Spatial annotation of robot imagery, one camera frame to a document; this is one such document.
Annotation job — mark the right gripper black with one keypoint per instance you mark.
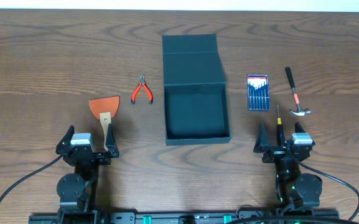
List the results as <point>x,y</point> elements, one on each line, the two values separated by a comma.
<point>280,154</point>

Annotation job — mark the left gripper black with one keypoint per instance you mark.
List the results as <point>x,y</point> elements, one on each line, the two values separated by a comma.
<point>89,155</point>

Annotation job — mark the black yellow screwdriver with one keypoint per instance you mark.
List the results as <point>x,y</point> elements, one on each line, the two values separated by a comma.
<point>281,140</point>

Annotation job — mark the small black-handled claw hammer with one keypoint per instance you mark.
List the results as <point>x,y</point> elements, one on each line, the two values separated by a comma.
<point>299,111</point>

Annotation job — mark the precision screwdriver set case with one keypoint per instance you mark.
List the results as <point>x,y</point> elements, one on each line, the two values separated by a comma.
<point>258,92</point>

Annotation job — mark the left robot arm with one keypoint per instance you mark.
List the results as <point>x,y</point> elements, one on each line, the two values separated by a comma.
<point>77,191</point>

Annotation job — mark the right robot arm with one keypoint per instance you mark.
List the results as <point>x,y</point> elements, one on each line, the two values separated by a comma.
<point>294,189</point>

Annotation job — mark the dark green open box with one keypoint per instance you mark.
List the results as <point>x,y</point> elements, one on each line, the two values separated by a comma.
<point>195,102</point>

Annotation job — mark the orange scraper wooden handle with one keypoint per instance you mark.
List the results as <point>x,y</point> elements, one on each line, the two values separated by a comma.
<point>104,109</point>

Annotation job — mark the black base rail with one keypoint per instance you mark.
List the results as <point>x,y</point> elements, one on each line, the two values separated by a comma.
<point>173,218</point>

